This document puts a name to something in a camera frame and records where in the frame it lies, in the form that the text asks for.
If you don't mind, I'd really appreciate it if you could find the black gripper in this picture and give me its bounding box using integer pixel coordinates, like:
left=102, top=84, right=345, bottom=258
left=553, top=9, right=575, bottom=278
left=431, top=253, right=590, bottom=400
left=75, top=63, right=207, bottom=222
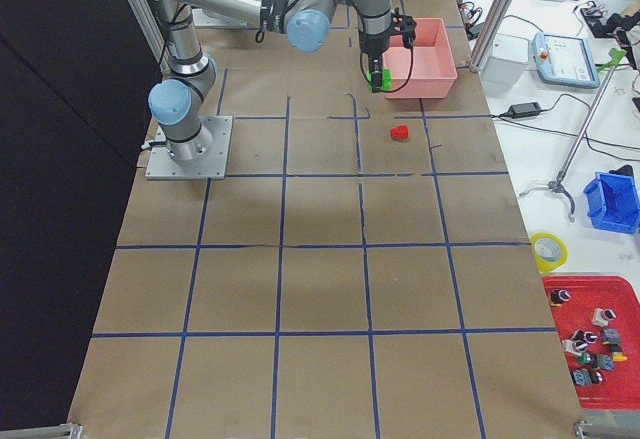
left=359, top=31, right=391, bottom=93

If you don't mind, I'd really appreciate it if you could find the green two-stud block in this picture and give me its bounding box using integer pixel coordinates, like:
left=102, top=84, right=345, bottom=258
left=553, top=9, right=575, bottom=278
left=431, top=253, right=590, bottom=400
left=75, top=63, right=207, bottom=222
left=365, top=68, right=393, bottom=93

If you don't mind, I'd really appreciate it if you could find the red small block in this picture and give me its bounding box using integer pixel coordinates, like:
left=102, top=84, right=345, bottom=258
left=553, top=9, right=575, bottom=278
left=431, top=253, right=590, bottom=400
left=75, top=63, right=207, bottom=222
left=390, top=124, right=410, bottom=142

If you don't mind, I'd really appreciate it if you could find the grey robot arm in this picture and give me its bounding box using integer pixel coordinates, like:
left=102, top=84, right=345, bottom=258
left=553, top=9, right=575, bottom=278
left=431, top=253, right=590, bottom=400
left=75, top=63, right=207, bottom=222
left=145, top=0, right=392, bottom=167

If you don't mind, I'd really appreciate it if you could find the pink plastic box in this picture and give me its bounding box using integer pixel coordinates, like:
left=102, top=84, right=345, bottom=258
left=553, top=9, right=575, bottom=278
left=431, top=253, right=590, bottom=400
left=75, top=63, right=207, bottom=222
left=383, top=18, right=458, bottom=99

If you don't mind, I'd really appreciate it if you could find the white square box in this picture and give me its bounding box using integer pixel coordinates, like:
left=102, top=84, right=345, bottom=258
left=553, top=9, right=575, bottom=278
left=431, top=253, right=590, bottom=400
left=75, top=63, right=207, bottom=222
left=481, top=33, right=529, bottom=86

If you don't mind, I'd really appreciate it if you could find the black power adapter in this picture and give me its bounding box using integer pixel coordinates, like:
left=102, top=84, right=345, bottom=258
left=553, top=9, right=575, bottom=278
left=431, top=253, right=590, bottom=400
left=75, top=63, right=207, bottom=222
left=506, top=102, right=543, bottom=119

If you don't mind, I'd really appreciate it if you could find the teach pendant tablet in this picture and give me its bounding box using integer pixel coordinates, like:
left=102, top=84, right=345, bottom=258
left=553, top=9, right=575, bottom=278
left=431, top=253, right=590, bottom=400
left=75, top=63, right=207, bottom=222
left=531, top=32, right=600, bottom=89

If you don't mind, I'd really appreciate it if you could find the metal grabber stick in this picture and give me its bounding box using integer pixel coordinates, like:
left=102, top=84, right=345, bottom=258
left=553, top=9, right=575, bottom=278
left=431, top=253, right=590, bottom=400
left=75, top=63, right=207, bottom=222
left=518, top=48, right=626, bottom=223

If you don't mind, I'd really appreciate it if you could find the yellow tape roll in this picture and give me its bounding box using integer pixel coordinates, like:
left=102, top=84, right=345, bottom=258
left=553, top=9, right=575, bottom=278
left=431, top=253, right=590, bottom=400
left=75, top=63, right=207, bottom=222
left=531, top=232, right=568, bottom=274

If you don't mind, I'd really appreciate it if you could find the blue storage bin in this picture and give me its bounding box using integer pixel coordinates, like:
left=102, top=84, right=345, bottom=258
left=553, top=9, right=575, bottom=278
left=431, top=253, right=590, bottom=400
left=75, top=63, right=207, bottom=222
left=583, top=172, right=639, bottom=234

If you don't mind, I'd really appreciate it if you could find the red parts tray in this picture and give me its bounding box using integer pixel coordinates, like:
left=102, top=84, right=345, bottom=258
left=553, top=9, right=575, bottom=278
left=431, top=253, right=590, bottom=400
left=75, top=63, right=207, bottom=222
left=543, top=275, right=639, bottom=410

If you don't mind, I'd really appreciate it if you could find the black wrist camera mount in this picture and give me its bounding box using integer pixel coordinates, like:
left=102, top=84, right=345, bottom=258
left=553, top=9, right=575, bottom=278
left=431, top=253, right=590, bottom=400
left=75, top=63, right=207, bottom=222
left=389, top=7, right=416, bottom=50

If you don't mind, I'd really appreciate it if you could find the aluminium frame post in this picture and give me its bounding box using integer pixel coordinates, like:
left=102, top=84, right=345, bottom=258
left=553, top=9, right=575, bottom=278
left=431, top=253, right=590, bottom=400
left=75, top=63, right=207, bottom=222
left=468, top=0, right=512, bottom=72

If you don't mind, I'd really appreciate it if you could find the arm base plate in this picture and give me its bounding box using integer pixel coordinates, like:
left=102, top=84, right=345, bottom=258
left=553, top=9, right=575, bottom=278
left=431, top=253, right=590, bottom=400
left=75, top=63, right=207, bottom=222
left=145, top=116, right=233, bottom=180

